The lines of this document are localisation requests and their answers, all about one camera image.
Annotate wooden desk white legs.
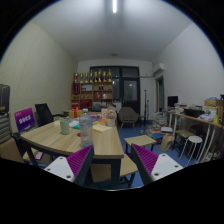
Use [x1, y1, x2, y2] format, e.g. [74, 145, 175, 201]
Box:
[168, 111, 224, 164]

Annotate brown paper bag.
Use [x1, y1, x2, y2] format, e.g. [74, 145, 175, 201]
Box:
[159, 133, 175, 153]

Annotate pile of books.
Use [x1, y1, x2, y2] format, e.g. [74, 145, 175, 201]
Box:
[144, 111, 174, 140]

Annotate black tray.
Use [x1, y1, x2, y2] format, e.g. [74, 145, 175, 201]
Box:
[183, 108, 205, 118]

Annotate brown wooden stool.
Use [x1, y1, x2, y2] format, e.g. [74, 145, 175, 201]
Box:
[173, 129, 191, 154]

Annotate black office chair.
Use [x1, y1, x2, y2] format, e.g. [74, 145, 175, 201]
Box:
[34, 102, 66, 127]

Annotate clear plastic water bottle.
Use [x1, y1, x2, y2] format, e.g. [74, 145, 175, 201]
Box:
[79, 108, 94, 149]

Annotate orange standing card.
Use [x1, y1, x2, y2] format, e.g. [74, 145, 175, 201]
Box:
[100, 108, 109, 120]

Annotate potted pink flowers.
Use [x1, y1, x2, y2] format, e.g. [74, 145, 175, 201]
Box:
[105, 109, 118, 128]

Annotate dark framed glass door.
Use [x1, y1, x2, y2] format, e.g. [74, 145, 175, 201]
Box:
[89, 65, 141, 114]

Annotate wooden bench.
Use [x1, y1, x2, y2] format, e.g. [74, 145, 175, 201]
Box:
[89, 153, 139, 188]

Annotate low wooden side table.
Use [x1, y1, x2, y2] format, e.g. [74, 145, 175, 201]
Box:
[123, 134, 158, 154]

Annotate black computer monitor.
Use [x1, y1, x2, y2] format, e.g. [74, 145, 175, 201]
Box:
[167, 95, 179, 108]

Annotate grey armchair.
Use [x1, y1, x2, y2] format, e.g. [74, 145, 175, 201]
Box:
[118, 106, 140, 130]

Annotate wooden shelf unit with trophies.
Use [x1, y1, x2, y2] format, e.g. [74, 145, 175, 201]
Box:
[70, 69, 114, 110]

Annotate cardboard box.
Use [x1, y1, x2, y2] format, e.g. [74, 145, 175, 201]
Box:
[204, 97, 224, 108]

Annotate black tripod stand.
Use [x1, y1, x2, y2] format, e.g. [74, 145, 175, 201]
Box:
[142, 89, 151, 126]

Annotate black box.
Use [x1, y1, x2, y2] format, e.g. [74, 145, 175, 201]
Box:
[0, 83, 11, 114]

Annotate white round stool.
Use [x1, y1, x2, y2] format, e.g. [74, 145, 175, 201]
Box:
[179, 135, 204, 164]

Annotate white air conditioner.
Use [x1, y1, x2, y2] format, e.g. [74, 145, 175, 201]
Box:
[152, 62, 166, 78]

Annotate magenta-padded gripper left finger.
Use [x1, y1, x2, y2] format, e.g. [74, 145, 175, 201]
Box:
[44, 144, 95, 188]

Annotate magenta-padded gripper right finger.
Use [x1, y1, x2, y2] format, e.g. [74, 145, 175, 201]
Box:
[130, 143, 185, 186]

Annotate pale green cup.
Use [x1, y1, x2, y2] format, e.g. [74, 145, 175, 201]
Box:
[59, 118, 71, 136]

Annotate purple sign board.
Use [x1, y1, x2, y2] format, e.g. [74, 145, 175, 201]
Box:
[14, 107, 36, 133]

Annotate beige flat box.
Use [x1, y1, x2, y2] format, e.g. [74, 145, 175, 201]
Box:
[91, 123, 113, 134]

